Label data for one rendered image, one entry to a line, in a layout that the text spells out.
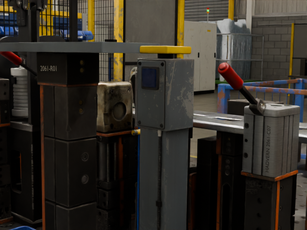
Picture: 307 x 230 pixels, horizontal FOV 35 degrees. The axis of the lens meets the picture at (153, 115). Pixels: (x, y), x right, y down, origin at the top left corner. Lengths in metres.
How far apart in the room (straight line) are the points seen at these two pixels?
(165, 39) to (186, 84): 4.13
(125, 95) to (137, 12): 3.47
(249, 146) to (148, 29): 3.89
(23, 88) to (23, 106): 0.05
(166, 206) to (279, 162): 0.21
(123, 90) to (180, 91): 0.38
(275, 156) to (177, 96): 0.20
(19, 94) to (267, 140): 0.72
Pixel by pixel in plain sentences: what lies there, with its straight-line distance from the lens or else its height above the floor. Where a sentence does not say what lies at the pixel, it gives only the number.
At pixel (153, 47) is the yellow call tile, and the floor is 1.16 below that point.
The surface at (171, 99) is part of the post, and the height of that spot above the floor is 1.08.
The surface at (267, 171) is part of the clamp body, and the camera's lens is 0.84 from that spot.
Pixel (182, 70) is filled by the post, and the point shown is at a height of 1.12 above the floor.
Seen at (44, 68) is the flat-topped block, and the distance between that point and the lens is 0.98.
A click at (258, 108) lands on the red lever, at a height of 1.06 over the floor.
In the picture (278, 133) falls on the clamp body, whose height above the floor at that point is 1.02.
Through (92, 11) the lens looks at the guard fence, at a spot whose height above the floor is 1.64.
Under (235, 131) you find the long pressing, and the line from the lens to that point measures 1.00.
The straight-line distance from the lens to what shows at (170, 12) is 4.98.
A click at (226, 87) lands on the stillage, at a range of 3.23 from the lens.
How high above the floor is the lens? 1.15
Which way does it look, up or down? 7 degrees down
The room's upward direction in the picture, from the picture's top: 1 degrees clockwise
